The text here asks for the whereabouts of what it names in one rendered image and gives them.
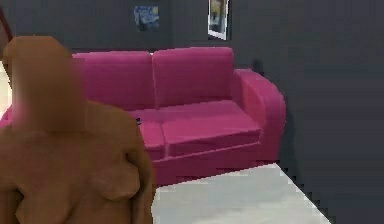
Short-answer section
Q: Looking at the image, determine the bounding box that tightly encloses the brown bust statue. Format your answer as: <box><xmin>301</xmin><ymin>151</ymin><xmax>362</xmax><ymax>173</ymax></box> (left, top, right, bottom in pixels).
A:
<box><xmin>0</xmin><ymin>35</ymin><xmax>157</xmax><ymax>224</ymax></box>

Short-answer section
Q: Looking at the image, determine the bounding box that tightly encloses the white framed picture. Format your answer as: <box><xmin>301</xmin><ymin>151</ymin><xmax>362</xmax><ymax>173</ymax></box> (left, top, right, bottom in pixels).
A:
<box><xmin>207</xmin><ymin>0</ymin><xmax>230</xmax><ymax>41</ymax></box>

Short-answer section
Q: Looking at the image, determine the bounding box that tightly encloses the pink sofa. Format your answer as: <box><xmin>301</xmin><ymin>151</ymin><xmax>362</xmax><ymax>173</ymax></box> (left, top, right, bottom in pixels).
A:
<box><xmin>0</xmin><ymin>46</ymin><xmax>288</xmax><ymax>187</ymax></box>

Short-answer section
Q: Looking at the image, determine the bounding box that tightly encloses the blue swirly framed painting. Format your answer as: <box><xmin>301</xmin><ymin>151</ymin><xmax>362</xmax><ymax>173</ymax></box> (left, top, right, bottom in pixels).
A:
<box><xmin>133</xmin><ymin>4</ymin><xmax>160</xmax><ymax>33</ymax></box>

